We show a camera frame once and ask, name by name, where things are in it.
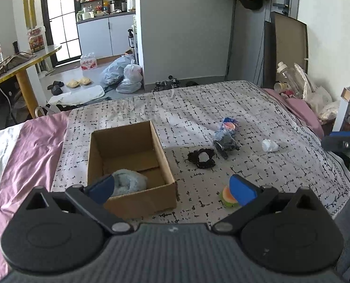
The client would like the white floor mat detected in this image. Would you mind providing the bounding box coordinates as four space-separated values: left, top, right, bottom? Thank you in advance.
46 85 105 107

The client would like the white shelf frame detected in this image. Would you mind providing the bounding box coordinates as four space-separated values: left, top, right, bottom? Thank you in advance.
332 86 350 134

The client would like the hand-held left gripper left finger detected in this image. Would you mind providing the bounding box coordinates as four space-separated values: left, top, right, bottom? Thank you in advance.
23 174 134 234

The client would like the black scrunchie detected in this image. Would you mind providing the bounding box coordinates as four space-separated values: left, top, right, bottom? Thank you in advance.
187 150 216 169

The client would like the glass door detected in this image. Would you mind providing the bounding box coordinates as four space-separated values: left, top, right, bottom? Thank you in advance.
44 0 81 66

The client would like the blue-grey fluffy cloth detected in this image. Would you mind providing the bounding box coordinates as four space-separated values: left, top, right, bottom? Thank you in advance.
110 169 150 197

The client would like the black low cabinet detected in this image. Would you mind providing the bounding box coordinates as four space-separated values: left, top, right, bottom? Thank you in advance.
0 78 26 126

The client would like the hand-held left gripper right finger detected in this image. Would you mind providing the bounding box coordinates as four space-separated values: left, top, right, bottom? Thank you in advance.
212 174 329 234

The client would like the white kitchen cabinet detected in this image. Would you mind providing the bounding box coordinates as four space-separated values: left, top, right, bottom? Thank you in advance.
76 13 137 60

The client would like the pair of sneakers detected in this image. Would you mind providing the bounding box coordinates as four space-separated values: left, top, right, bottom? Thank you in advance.
151 76 181 93

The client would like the white cable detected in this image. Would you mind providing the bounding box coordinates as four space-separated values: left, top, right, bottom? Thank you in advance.
0 85 14 116

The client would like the white plastic bag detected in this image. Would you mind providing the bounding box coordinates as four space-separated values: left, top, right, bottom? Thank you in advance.
124 60 143 85
115 78 142 93

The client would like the red pack of water bottles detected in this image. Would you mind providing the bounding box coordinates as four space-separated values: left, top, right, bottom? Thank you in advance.
80 52 98 71

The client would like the white black-patterned blanket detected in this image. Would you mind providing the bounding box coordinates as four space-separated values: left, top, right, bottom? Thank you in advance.
49 80 350 222

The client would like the coat stand pole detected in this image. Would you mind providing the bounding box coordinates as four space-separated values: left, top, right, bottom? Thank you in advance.
226 0 238 81

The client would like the pile of plastic bags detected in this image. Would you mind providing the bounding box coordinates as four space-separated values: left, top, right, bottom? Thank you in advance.
293 63 341 122

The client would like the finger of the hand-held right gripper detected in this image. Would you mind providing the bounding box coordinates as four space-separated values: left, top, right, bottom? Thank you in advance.
321 131 350 154

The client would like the pink bed sheet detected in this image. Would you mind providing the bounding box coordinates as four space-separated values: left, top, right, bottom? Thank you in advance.
0 88 325 283

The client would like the yellow round table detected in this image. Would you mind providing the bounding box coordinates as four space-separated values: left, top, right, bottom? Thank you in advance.
0 44 62 119

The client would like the clear plastic bottle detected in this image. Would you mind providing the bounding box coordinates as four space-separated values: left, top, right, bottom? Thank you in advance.
276 62 300 91

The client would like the door handle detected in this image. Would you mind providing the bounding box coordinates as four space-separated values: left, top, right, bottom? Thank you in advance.
272 0 290 15

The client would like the red printed box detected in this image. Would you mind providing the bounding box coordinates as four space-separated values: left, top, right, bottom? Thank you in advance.
27 26 47 54

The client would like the flat tray with papers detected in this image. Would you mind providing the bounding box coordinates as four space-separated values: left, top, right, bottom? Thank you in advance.
0 54 37 73

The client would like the brown cardboard sheet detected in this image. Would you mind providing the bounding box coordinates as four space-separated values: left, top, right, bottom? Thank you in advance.
263 11 309 89

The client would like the brown cardboard box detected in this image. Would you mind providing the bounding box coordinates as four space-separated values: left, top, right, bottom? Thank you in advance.
87 121 178 220

